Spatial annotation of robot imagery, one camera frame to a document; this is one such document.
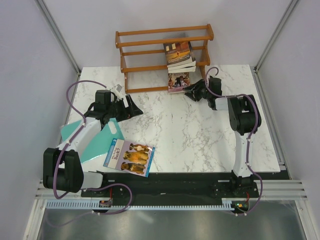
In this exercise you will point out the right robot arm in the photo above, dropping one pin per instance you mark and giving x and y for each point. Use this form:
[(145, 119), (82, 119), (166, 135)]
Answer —
[(244, 119)]

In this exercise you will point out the Taming of the Shrew book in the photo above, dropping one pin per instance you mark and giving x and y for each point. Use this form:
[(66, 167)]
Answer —
[(178, 81)]

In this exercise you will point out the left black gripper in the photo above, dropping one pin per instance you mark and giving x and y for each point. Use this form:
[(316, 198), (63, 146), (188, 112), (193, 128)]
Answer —
[(131, 111)]

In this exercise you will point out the A Tale of Two Cities book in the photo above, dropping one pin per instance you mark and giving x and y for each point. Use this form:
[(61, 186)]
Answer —
[(181, 67)]

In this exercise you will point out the light blue cable duct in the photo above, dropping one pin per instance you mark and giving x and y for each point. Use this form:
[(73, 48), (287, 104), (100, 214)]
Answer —
[(227, 204)]

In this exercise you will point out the wooden three-tier shelf rack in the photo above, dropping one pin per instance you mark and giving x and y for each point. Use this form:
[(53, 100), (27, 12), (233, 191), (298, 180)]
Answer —
[(143, 50)]

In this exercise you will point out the Why Do Dogs Bark book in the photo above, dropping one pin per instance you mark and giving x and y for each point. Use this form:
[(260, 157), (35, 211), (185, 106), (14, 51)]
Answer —
[(129, 157)]

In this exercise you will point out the Kate DiCamillo dark book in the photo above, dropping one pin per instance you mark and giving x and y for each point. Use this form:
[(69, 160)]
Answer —
[(179, 54)]

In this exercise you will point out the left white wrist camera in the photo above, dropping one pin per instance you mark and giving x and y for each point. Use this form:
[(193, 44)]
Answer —
[(117, 90)]

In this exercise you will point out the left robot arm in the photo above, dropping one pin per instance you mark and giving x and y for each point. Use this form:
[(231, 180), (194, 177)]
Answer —
[(62, 168)]

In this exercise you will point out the teal plastic file folder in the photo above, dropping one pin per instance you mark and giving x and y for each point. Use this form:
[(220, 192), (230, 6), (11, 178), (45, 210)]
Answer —
[(100, 143)]

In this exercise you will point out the Jane Eyre blue book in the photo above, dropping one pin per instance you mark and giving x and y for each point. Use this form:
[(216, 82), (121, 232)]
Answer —
[(182, 70)]

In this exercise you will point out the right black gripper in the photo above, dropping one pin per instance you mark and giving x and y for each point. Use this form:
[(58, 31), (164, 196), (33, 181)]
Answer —
[(194, 96)]

